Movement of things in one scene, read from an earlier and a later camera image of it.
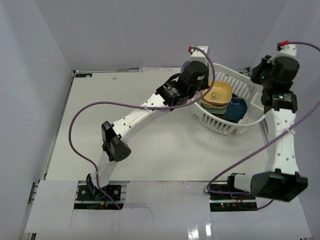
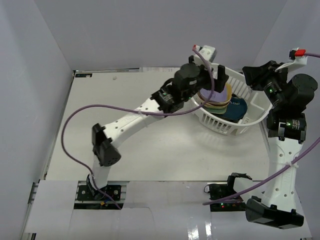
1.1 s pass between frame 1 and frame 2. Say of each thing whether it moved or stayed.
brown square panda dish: stayed
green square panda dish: stayed
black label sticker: stayed
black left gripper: moved
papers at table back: stayed
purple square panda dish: moved
